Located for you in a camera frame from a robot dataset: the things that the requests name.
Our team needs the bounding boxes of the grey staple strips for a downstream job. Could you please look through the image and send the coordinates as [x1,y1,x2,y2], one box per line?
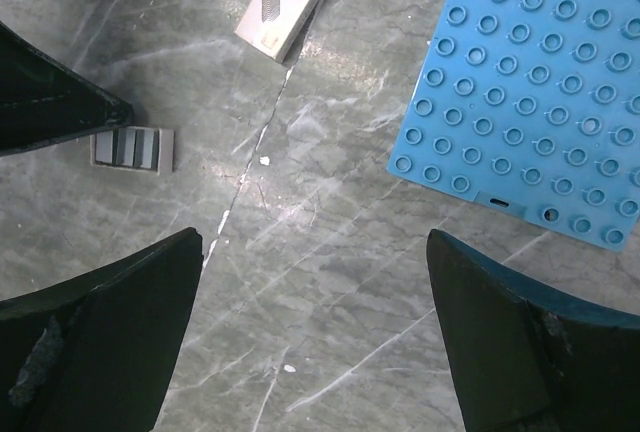
[90,126,175,175]

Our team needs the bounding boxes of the small staple box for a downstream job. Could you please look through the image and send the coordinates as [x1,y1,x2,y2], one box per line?
[235,0,319,63]

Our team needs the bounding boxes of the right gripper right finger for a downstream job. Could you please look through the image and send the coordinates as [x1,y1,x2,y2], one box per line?
[426,229,639,431]

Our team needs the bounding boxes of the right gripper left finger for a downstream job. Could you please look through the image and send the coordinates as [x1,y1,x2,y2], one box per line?
[1,227,203,431]

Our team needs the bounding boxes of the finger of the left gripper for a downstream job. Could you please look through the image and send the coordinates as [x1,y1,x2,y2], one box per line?
[1,25,134,156]

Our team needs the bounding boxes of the blue studded building plate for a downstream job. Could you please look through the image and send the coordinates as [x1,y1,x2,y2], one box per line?
[387,0,639,251]

